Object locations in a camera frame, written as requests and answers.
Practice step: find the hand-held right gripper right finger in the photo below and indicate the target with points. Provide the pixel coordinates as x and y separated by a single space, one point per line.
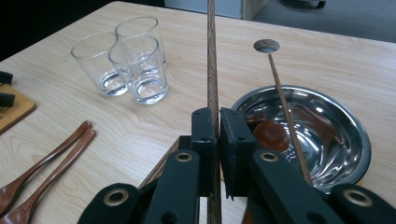
236 149

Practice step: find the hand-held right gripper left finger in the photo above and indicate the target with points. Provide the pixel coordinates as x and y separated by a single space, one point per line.
205 146

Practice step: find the carved wooden coaster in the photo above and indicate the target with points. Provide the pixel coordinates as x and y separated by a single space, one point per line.
17 109

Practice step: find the reddish brown wooden spoon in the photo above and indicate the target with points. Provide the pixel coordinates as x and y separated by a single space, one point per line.
53 152
59 169
271 137

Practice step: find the row of brown chopsticks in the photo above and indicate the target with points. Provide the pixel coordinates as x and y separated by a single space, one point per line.
165 161

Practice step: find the brown wooden chopstick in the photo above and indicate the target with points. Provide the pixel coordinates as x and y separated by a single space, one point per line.
288 118
212 62

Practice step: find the shiny metal bowl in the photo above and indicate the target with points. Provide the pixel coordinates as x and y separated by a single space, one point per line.
342 140

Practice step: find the clear glass cup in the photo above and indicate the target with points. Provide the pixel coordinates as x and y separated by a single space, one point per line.
140 26
93 62
146 81

